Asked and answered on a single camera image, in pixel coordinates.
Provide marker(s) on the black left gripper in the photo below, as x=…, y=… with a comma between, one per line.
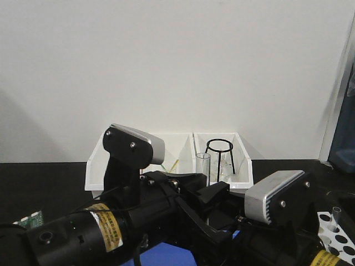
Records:
x=172, y=207

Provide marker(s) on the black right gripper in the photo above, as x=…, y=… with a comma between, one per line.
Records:
x=290, y=239

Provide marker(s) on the clear glass test tube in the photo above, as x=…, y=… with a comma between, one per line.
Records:
x=203, y=165

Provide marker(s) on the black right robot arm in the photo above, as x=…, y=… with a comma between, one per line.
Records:
x=327, y=257

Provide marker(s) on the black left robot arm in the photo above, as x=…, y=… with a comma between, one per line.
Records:
x=86, y=236

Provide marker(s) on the white test tube rack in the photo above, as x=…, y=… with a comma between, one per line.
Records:
x=338, y=243

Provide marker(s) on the test tube in rack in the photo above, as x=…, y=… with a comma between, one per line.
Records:
x=335, y=217

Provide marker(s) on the grey pegboard drying rack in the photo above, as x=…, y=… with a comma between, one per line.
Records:
x=342, y=150

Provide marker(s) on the clear glassware in bin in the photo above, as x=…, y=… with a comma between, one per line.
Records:
x=225, y=171

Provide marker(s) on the white right storage bin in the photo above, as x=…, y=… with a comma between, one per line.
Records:
x=243, y=178

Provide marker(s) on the white storage bin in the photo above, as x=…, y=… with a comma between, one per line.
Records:
x=95, y=169
x=177, y=146
x=243, y=178

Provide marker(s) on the blue plastic tray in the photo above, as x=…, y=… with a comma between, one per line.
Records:
x=166, y=254

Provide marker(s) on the green yellow plastic sticks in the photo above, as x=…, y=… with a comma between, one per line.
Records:
x=170, y=166

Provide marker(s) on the black lab sink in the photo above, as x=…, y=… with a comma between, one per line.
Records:
x=345, y=199

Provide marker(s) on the white middle storage bin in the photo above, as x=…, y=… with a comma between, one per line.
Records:
x=177, y=146

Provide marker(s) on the white left storage bin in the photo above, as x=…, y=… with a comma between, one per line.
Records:
x=95, y=169

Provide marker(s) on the green circuit board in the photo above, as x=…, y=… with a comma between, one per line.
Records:
x=31, y=221

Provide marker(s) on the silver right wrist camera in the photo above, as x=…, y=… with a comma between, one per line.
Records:
x=283, y=198

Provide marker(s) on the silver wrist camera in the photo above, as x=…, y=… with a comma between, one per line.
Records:
x=130, y=150
x=283, y=198

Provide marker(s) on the black wire tripod stand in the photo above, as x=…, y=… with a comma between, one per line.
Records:
x=222, y=148

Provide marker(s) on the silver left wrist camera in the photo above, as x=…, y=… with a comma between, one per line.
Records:
x=130, y=150

